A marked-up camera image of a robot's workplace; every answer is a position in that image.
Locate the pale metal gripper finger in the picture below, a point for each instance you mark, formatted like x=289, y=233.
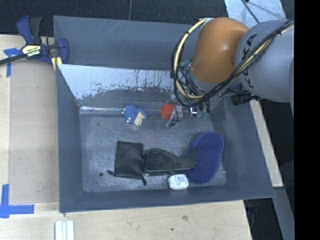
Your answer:
x=177, y=116
x=178, y=107

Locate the red small block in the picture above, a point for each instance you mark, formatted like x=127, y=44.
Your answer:
x=166, y=111

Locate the blue toy animal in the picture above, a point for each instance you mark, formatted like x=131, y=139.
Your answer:
x=131, y=112

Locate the blue oval pad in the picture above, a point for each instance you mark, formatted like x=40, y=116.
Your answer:
x=207, y=156

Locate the black flat pouch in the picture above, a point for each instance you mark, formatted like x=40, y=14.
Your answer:
x=128, y=159

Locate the white small round case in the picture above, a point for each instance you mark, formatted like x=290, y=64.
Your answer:
x=178, y=182

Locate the grey metal bin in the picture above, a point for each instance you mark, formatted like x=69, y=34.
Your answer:
x=105, y=134

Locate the pale wood flat board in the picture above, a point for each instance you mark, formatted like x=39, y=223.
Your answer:
x=32, y=134

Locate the black cylinder on white bracket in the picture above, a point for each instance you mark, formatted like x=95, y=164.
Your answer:
x=241, y=99

